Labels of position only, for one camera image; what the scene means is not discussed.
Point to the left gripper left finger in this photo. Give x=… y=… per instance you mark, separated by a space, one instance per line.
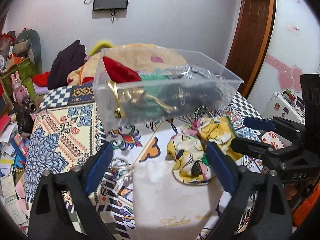
x=81 y=181

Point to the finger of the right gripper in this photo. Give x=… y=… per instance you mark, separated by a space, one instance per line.
x=259 y=150
x=260 y=124

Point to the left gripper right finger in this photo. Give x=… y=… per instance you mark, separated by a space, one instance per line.
x=239 y=182

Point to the yellow floral scrunchie cloth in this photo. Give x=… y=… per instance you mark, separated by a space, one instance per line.
x=187 y=151

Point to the white drawstring pouch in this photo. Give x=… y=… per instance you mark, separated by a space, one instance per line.
x=163 y=207

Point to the black hat with silver chains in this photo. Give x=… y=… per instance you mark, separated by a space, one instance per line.
x=190 y=86

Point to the green knitted cloth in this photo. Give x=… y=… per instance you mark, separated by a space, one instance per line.
x=145 y=102

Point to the wooden door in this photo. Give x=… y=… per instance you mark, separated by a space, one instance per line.
x=251 y=40

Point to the white cabinet with heart stickers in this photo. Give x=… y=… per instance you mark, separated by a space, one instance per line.
x=293 y=50

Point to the gold ribbon pouch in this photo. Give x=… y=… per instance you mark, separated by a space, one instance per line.
x=122 y=97

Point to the pink rabbit doll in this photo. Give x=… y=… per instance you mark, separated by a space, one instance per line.
x=20 y=93

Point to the clear plastic storage bin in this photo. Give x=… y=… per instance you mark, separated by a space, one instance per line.
x=105 y=102

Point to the red velvet pouch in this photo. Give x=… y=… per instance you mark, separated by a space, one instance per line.
x=120 y=73

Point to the dark purple garment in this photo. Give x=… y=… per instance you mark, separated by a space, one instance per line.
x=67 y=60

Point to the green gift box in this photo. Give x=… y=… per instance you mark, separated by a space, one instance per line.
x=25 y=68

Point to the yellow plush headband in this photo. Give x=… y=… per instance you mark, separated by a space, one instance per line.
x=102 y=44

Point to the beige blanket on bed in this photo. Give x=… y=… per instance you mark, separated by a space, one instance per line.
x=137 y=57

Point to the grey plush toy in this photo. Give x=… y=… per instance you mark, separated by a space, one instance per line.
x=28 y=44

